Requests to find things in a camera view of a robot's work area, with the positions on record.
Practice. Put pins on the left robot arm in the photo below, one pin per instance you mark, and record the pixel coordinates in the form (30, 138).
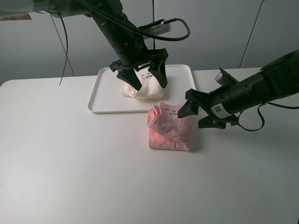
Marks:
(124, 37)

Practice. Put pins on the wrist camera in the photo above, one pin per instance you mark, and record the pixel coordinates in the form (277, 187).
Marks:
(156, 28)
(225, 79)

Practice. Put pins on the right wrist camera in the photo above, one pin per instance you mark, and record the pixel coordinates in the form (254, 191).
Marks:
(225, 79)

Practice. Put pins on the pink towel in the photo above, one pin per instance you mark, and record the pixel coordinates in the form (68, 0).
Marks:
(166, 130)

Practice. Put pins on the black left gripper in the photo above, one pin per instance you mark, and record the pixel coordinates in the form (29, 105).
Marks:
(153, 58)

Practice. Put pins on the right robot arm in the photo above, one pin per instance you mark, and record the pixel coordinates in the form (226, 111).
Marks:
(278, 79)

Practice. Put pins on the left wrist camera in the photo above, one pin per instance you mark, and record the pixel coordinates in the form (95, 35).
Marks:
(156, 28)

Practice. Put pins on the white rectangular plastic tray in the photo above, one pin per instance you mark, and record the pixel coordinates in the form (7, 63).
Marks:
(106, 95)

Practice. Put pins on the cream white towel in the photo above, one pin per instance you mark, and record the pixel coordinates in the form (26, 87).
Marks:
(150, 89)

